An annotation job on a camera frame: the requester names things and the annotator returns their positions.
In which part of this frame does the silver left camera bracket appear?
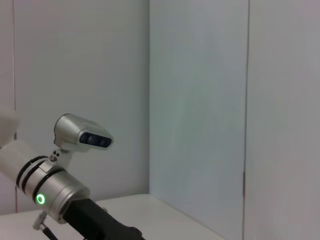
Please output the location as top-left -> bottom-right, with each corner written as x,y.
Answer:
48,148 -> 73,173

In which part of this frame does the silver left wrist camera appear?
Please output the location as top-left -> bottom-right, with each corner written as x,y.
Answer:
53,113 -> 115,153

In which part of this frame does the left gripper signal cable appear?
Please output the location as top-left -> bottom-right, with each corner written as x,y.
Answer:
32,211 -> 58,240

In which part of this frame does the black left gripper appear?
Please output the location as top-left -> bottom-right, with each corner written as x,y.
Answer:
61,197 -> 147,240

